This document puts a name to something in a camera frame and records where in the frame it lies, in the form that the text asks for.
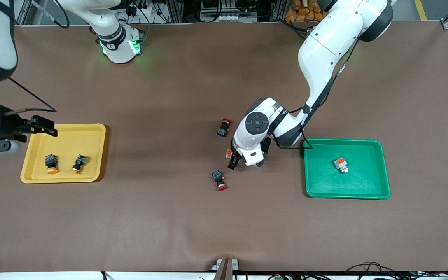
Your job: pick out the brown table mat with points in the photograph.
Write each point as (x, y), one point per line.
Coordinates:
(224, 225)

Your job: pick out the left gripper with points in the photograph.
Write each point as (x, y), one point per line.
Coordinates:
(233, 161)

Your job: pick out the green plastic tray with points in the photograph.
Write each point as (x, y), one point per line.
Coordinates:
(364, 182)

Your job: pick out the orange packaged goods pile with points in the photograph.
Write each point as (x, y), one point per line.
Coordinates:
(298, 11)

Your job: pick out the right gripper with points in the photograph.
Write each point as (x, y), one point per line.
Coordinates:
(7, 125)

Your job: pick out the yellow button red marked body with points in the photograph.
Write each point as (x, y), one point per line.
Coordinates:
(51, 161)

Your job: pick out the yellow plastic tray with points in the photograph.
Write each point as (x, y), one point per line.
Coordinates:
(91, 140)

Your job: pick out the orange white switch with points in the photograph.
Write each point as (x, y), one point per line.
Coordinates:
(228, 153)

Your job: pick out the yellow button green marked body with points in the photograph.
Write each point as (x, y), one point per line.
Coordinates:
(79, 161)

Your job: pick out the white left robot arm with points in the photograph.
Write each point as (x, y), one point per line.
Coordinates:
(325, 46)

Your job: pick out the brown camera mount post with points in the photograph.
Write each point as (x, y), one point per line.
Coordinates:
(224, 270)

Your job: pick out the white power strip black plugs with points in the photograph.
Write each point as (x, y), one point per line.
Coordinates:
(146, 17)

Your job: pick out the red mushroom push button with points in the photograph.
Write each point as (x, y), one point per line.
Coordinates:
(218, 177)
(222, 130)

